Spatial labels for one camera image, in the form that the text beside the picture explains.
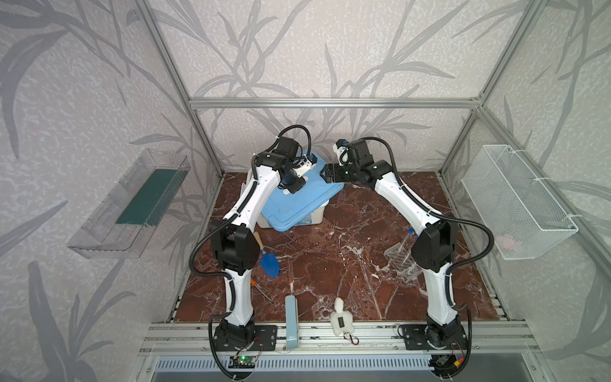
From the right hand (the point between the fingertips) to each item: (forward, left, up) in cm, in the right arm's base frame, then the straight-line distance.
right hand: (329, 164), depth 89 cm
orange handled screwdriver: (-36, +28, -23) cm, 51 cm away
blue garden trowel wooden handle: (-27, +24, -25) cm, 44 cm away
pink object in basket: (-30, -54, -4) cm, 62 cm away
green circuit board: (-59, +28, -26) cm, 70 cm away
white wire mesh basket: (-29, -51, +9) cm, 60 cm away
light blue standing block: (-51, +12, -20) cm, 56 cm away
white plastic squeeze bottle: (-49, -3, -21) cm, 53 cm away
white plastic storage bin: (-12, +6, -16) cm, 21 cm away
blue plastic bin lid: (-15, +17, -7) cm, 24 cm away
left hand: (-2, +12, -2) cm, 12 cm away
